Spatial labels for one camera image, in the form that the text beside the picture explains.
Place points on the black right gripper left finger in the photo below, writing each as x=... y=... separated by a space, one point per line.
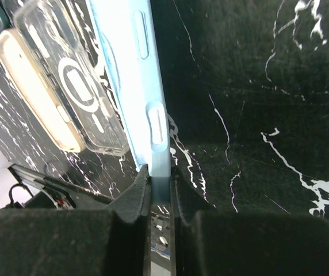
x=114 y=240

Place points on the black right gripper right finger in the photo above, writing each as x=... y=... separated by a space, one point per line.
x=208 y=241

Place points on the light blue phone case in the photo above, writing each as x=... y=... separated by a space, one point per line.
x=126 y=35

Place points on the clear phone case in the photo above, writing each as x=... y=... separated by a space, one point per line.
x=50 y=31

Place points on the beige phone case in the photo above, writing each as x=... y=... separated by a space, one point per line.
x=26 y=76

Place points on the phone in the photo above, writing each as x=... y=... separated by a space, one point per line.
x=5 y=20

